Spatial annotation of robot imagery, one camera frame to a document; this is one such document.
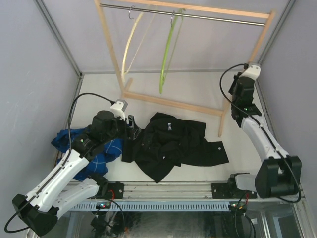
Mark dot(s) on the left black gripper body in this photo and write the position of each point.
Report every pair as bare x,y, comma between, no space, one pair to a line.
124,132

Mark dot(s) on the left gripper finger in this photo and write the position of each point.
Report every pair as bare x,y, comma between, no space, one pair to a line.
134,132
131,122

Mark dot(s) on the black shirt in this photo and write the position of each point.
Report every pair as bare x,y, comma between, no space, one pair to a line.
167,142

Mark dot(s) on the wooden clothes rack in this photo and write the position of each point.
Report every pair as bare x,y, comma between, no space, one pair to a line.
185,80

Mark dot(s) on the green hanger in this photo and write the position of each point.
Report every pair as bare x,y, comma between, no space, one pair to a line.
172,40

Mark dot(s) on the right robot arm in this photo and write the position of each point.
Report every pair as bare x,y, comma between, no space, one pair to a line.
279,173

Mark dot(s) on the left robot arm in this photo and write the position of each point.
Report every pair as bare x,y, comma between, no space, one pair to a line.
41,208

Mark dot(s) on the cream hanger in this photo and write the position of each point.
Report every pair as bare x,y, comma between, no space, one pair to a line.
141,24

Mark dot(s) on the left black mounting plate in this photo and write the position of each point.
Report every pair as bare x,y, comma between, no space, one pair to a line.
112,190

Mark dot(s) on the black mounting plate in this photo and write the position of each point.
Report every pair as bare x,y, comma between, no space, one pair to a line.
225,191
112,190

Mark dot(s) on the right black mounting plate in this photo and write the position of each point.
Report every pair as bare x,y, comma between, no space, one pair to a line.
225,191

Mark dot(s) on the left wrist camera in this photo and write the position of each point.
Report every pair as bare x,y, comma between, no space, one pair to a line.
118,109

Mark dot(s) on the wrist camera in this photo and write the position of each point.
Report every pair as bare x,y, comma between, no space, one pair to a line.
118,109
253,71

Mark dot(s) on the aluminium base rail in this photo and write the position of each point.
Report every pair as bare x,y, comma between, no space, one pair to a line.
188,190

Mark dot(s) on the grey slotted cable duct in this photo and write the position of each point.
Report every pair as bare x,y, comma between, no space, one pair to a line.
151,206

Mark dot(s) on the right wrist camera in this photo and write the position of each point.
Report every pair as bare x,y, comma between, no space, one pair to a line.
253,71

